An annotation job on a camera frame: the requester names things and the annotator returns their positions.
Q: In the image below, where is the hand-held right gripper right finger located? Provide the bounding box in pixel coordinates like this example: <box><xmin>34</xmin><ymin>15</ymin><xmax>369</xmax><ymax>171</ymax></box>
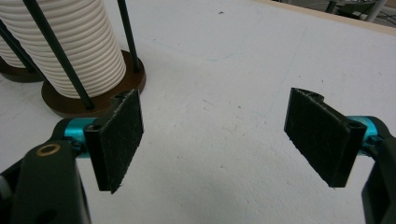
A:
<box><xmin>283</xmin><ymin>87</ymin><xmax>384</xmax><ymax>189</ymax></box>

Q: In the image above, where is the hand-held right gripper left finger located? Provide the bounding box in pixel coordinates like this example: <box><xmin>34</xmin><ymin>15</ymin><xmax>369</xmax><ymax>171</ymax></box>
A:
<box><xmin>64</xmin><ymin>89</ymin><xmax>145</xmax><ymax>194</ymax></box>

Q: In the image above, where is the brown double cup holder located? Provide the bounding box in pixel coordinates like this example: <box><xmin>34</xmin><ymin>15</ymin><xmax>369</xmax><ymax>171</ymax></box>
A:
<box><xmin>0</xmin><ymin>0</ymin><xmax>148</xmax><ymax>119</ymax></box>

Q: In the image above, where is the tall stack of white cups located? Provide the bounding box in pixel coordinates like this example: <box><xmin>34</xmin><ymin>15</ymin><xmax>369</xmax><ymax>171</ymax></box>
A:
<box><xmin>0</xmin><ymin>0</ymin><xmax>127</xmax><ymax>100</ymax></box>

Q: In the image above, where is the white table mat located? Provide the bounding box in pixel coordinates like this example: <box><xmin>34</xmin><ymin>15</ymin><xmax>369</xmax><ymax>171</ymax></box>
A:
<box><xmin>0</xmin><ymin>0</ymin><xmax>396</xmax><ymax>224</ymax></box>

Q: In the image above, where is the short stack of white cups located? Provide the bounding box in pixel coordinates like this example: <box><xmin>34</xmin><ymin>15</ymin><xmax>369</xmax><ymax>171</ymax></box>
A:
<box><xmin>0</xmin><ymin>36</ymin><xmax>26</xmax><ymax>69</ymax></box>

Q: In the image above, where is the white metal desk leg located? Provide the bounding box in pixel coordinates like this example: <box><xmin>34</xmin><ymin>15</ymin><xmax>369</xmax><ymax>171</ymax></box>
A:
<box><xmin>365</xmin><ymin>0</ymin><xmax>389</xmax><ymax>23</ymax></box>

